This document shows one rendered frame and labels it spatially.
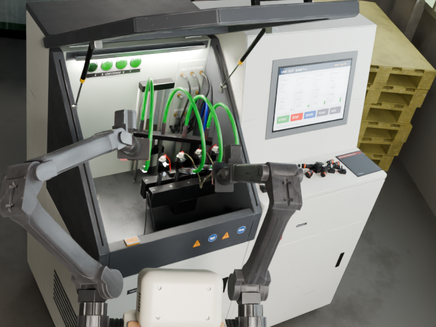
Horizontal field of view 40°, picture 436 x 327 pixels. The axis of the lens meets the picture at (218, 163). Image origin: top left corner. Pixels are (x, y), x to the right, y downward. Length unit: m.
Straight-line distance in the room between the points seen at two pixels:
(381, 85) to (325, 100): 1.57
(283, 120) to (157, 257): 0.81
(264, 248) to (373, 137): 3.01
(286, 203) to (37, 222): 0.59
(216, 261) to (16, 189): 1.25
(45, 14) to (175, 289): 1.29
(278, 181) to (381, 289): 2.36
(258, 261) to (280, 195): 0.23
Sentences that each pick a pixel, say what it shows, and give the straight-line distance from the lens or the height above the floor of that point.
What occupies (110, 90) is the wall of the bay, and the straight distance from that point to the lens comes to 2.44.
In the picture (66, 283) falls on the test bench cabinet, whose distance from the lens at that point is 2.69.
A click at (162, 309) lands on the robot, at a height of 1.33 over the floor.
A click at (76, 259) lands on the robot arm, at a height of 1.36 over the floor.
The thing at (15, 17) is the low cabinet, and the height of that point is 0.22.
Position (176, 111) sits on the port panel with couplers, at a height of 1.12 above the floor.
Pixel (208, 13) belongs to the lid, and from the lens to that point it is 1.47.
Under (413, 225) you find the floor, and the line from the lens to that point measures 4.36.
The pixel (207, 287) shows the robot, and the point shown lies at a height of 1.37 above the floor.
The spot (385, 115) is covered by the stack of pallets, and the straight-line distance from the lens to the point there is 4.56.
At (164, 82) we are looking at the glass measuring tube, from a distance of 2.49.
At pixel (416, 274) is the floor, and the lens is 4.00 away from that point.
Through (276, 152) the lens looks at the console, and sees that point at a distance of 2.67.
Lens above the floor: 2.51
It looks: 36 degrees down
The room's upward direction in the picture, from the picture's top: 13 degrees clockwise
